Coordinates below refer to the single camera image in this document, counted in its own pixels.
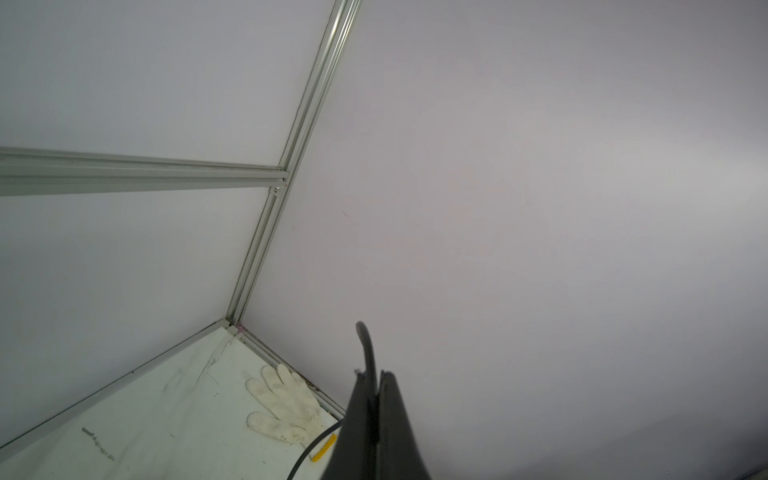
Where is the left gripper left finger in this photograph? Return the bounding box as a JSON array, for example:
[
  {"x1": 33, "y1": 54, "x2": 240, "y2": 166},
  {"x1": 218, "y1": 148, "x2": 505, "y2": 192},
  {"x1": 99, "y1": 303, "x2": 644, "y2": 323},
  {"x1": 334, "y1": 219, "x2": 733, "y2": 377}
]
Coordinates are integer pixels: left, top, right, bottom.
[{"x1": 322, "y1": 372, "x2": 379, "y2": 480}]

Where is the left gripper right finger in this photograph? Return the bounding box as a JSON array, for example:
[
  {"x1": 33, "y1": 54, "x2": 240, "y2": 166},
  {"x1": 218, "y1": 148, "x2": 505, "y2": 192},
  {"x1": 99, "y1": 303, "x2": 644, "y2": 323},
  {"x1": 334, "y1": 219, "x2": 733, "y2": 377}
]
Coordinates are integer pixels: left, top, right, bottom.
[{"x1": 377, "y1": 371, "x2": 431, "y2": 480}]

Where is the black cable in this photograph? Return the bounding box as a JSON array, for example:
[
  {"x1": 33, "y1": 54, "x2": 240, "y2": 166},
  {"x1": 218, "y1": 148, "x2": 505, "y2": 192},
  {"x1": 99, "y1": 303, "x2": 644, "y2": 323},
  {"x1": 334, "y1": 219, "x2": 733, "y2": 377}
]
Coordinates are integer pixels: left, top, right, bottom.
[{"x1": 286, "y1": 320, "x2": 379, "y2": 480}]

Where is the white work glove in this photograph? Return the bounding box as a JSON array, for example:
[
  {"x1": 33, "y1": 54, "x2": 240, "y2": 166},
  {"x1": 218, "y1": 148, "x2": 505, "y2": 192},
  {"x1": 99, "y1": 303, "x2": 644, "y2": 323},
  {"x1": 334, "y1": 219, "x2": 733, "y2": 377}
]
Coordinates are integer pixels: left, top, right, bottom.
[{"x1": 245, "y1": 364, "x2": 331, "y2": 448}]

